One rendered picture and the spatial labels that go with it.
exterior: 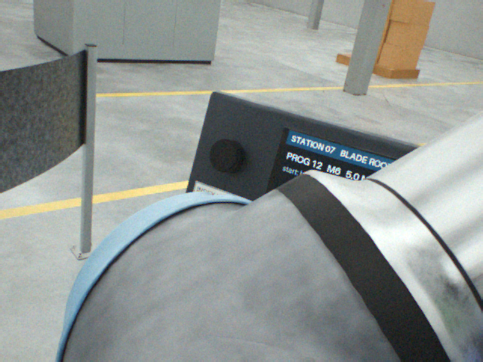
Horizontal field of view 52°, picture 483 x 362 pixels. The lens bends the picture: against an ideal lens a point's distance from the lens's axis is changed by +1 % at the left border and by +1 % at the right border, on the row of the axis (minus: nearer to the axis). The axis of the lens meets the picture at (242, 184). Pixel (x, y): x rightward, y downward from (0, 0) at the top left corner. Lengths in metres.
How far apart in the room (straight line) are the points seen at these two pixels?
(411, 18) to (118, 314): 8.58
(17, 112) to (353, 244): 1.65
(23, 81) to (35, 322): 0.91
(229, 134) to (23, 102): 1.40
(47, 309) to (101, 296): 1.98
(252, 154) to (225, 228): 0.23
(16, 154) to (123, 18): 4.72
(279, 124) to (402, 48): 8.32
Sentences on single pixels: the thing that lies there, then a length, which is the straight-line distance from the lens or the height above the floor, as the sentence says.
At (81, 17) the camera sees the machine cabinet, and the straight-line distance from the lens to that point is 6.22.
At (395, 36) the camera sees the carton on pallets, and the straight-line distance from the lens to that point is 8.83.
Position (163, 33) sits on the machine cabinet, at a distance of 6.68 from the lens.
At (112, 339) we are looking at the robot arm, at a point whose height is 1.24.
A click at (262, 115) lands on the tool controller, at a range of 0.41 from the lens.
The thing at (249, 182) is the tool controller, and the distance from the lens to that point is 0.41.
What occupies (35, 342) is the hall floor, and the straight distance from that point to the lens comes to 2.04.
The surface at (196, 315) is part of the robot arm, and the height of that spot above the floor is 1.26.
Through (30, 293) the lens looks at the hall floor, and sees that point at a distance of 2.26.
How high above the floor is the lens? 1.36
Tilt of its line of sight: 24 degrees down
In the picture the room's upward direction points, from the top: 10 degrees clockwise
